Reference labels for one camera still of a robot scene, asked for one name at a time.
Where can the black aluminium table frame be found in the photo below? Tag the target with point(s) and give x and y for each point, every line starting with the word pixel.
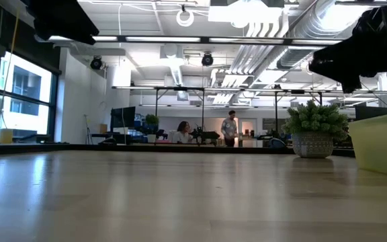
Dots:
pixel 146 148

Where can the black ceiling camera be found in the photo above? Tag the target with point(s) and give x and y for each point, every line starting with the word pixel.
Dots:
pixel 207 60
pixel 96 63

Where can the black computer monitor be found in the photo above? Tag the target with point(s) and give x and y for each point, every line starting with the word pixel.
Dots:
pixel 123 117

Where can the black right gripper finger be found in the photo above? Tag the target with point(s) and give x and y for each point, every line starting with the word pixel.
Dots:
pixel 348 64

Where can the translucent yellow plastic basket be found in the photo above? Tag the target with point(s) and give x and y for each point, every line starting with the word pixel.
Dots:
pixel 381 148

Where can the yellow chair back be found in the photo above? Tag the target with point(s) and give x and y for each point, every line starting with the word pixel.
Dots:
pixel 6 136

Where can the leafy plant in white pot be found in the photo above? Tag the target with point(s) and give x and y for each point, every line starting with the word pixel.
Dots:
pixel 152 120

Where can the person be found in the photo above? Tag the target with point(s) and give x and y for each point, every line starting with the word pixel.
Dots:
pixel 229 127
pixel 181 132

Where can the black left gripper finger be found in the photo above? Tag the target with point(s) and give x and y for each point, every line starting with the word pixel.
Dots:
pixel 66 20

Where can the dark flat monitor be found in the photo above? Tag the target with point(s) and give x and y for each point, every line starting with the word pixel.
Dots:
pixel 373 112

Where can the black background robot arm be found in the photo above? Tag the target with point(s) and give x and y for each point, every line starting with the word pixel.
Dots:
pixel 205 134

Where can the brown cardboard box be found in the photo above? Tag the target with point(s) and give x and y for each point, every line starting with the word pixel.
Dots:
pixel 103 128

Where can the green succulent in patterned pot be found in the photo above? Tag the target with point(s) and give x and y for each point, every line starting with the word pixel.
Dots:
pixel 311 141

